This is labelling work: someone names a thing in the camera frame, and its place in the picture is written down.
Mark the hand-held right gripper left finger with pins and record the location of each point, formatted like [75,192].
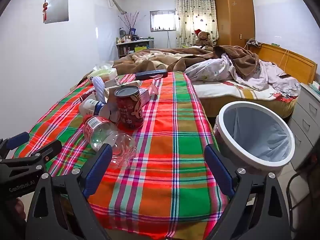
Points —
[100,165]

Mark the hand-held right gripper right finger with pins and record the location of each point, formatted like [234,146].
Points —
[218,170]

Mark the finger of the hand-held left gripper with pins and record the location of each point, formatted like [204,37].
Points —
[17,138]
[50,148]

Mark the clear plastic bottle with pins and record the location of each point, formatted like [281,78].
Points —
[105,132]

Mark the white trash bin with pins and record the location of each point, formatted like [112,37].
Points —
[260,140]
[226,127]

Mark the white carton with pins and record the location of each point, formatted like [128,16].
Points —
[110,111]

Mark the white bottle blue cap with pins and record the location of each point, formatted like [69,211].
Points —
[87,106]

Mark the red can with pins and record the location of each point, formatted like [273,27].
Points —
[130,110]

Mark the white foam net sleeve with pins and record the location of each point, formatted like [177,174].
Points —
[99,90]

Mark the pink box purple print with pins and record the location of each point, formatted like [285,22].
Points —
[144,96]

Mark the pink plastic wrapper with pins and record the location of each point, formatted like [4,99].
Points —
[154,90]

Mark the person's left hand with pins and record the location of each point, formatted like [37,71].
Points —
[20,208]

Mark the plaid cloth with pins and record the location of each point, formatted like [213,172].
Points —
[162,155]

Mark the patterned bed sheet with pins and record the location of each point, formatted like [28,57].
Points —
[225,90]

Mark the tissue pack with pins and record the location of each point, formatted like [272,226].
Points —
[102,73]

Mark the black chair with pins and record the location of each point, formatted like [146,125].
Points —
[312,160]

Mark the grey drawer nightstand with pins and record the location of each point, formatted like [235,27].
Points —
[305,120]

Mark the white floral quilt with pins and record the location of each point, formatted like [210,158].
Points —
[212,70]

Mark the dark blue glasses case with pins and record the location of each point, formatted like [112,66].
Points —
[150,74]

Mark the brown blanket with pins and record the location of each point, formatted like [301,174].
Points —
[150,60]

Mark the cluttered shelf unit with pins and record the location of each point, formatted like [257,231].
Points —
[132,46]

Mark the wooden bed headboard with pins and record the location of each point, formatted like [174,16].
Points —
[287,60]

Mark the red hanging ornament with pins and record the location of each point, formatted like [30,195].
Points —
[45,10]

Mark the power strip with chargers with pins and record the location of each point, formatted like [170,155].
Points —
[255,43]

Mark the brown teddy bear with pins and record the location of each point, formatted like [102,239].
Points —
[203,38]

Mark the branches in blue vase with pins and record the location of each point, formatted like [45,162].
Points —
[132,31]

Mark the window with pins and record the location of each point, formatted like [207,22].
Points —
[162,21]

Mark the wooden wardrobe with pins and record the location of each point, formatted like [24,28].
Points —
[233,12]

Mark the patterned curtain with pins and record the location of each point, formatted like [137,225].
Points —
[195,12]

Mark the air conditioner pipe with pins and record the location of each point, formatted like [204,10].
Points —
[115,1]

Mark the silver wall panel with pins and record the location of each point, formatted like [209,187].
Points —
[56,10]

